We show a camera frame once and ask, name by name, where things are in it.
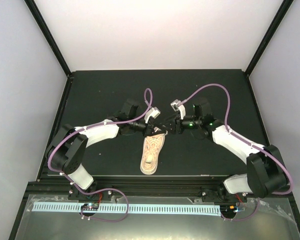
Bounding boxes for small circuit board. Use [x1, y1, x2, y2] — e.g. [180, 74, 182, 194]
[80, 203, 99, 211]
[220, 205, 246, 214]

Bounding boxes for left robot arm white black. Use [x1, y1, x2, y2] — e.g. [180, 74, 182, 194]
[44, 101, 167, 200]

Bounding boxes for black aluminium frame left post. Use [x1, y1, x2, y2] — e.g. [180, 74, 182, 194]
[23, 0, 72, 76]

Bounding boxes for left small circuit board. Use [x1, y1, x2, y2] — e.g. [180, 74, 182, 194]
[80, 203, 99, 211]

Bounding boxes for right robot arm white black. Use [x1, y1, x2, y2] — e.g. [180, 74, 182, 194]
[165, 98, 291, 202]

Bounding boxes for black aluminium frame right post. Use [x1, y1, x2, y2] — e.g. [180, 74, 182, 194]
[244, 0, 294, 77]

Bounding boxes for white shoelace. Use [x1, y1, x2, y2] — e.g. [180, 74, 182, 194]
[146, 127, 168, 156]

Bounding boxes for black aluminium frame post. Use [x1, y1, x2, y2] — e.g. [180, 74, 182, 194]
[244, 0, 294, 77]
[23, 0, 72, 76]

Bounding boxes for black front frame rail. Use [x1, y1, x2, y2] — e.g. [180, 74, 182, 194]
[24, 176, 253, 203]

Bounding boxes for white beige sneaker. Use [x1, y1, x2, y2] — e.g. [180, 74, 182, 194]
[140, 133, 166, 175]

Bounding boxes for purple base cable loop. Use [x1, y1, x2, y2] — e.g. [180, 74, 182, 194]
[72, 187, 130, 222]

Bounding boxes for right small circuit board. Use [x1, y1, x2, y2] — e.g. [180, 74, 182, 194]
[220, 205, 246, 214]

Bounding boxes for light blue slotted cable duct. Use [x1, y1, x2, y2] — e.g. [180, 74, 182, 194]
[32, 202, 221, 217]

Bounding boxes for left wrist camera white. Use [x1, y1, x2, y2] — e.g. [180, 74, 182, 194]
[144, 107, 161, 124]

